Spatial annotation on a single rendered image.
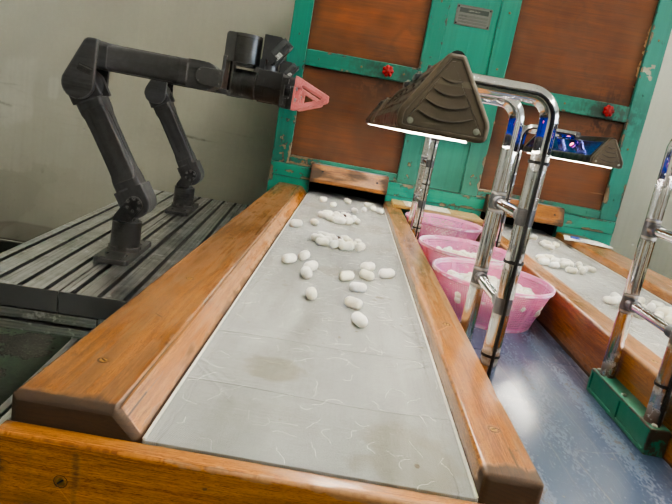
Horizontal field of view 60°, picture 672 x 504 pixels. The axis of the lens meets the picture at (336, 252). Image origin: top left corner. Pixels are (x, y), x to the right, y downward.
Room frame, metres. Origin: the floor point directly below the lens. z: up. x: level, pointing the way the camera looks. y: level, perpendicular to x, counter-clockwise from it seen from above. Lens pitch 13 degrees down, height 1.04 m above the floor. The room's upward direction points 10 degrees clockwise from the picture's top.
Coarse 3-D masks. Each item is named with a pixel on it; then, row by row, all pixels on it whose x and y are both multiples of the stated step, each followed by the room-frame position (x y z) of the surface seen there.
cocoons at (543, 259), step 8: (544, 240) 2.02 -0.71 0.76; (552, 248) 1.93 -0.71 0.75; (536, 256) 1.70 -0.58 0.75; (544, 256) 1.68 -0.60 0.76; (552, 256) 1.72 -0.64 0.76; (544, 264) 1.64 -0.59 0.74; (552, 264) 1.60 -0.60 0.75; (560, 264) 1.64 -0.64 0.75; (568, 264) 1.64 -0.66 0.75; (576, 264) 1.69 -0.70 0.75; (568, 272) 1.58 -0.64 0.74; (576, 272) 1.58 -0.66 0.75; (584, 272) 1.59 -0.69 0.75; (592, 272) 1.65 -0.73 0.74; (608, 296) 1.30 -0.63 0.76; (616, 296) 1.31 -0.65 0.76; (648, 304) 1.31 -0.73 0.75; (656, 304) 1.34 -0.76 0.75; (656, 312) 1.23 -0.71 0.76; (664, 312) 1.27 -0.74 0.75; (664, 352) 0.96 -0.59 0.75
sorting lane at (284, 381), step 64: (320, 256) 1.26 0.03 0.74; (384, 256) 1.37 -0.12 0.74; (256, 320) 0.79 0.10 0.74; (320, 320) 0.84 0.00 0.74; (384, 320) 0.90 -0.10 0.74; (192, 384) 0.57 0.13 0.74; (256, 384) 0.60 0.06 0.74; (320, 384) 0.63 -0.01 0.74; (384, 384) 0.66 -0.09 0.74; (192, 448) 0.46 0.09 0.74; (256, 448) 0.47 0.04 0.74; (320, 448) 0.49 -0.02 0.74; (384, 448) 0.51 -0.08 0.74; (448, 448) 0.54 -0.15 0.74
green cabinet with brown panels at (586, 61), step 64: (320, 0) 2.28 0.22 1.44; (384, 0) 2.28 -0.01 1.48; (448, 0) 2.27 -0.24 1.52; (512, 0) 2.27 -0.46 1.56; (576, 0) 2.29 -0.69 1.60; (640, 0) 2.29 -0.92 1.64; (320, 64) 2.27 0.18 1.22; (384, 64) 2.27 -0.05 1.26; (512, 64) 2.28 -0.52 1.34; (576, 64) 2.29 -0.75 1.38; (640, 64) 2.29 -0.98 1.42; (320, 128) 2.28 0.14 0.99; (384, 128) 2.28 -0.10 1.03; (576, 128) 2.29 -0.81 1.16; (640, 128) 2.27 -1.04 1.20; (512, 192) 2.28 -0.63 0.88; (576, 192) 2.29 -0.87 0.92
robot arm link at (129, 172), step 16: (96, 80) 1.22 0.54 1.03; (96, 96) 1.21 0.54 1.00; (80, 112) 1.21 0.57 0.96; (96, 112) 1.21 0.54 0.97; (112, 112) 1.25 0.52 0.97; (96, 128) 1.22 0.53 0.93; (112, 128) 1.22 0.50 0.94; (112, 144) 1.22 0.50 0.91; (112, 160) 1.22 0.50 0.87; (128, 160) 1.23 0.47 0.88; (112, 176) 1.22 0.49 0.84; (128, 176) 1.22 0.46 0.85; (128, 192) 1.22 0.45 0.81; (144, 192) 1.22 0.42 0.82; (144, 208) 1.22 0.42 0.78
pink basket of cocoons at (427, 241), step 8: (424, 240) 1.59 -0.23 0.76; (432, 240) 1.62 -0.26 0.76; (440, 240) 1.64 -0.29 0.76; (448, 240) 1.65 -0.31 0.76; (456, 240) 1.66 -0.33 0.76; (464, 240) 1.66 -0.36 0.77; (424, 248) 1.49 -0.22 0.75; (432, 248) 1.45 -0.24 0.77; (464, 248) 1.65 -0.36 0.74; (496, 248) 1.61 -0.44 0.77; (432, 256) 1.46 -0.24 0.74; (440, 256) 1.44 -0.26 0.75; (448, 256) 1.42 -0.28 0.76; (456, 256) 1.41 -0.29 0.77; (464, 256) 1.40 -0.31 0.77; (496, 256) 1.60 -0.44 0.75; (504, 256) 1.58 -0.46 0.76
